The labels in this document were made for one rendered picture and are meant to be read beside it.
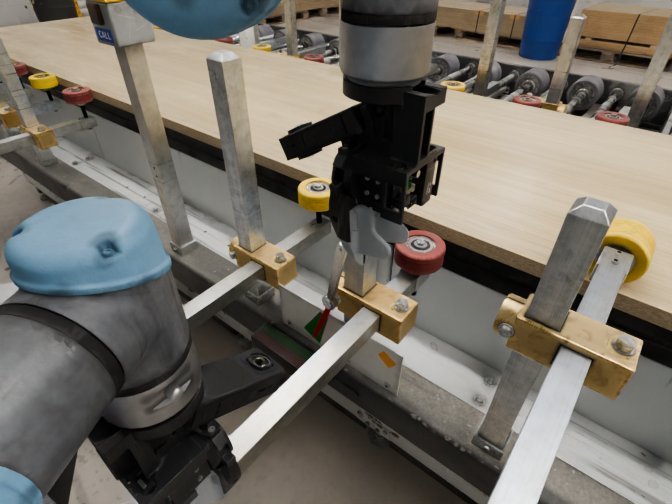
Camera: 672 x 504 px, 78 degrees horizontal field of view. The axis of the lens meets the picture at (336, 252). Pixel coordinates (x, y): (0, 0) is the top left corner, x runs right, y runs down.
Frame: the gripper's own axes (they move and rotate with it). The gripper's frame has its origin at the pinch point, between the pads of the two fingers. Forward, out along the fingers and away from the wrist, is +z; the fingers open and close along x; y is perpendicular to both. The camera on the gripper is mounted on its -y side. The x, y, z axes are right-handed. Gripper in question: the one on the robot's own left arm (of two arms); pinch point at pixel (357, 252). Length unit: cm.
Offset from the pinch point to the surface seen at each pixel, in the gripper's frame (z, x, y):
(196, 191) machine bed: 32, 28, -79
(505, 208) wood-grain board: 10.6, 38.7, 5.7
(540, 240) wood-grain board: 10.6, 32.5, 13.9
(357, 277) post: 10.3, 6.1, -4.0
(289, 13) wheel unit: -1, 115, -120
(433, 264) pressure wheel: 11.3, 16.8, 2.8
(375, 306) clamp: 13.6, 5.6, -0.3
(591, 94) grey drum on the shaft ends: 20, 155, -3
